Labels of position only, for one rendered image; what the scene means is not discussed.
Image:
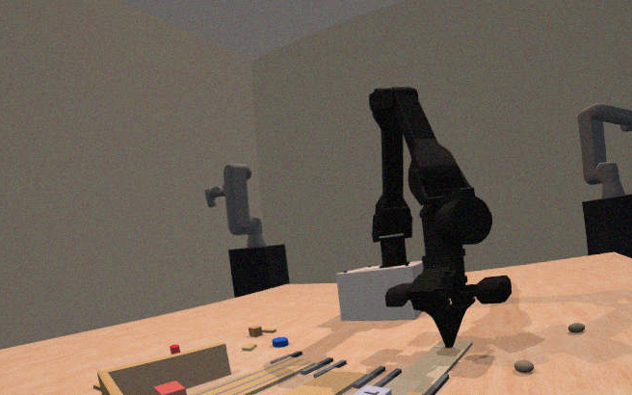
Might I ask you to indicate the blue short cylinder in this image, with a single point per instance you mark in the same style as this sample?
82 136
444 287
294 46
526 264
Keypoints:
280 342

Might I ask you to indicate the small brown cube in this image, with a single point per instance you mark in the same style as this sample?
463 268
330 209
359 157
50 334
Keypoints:
255 331

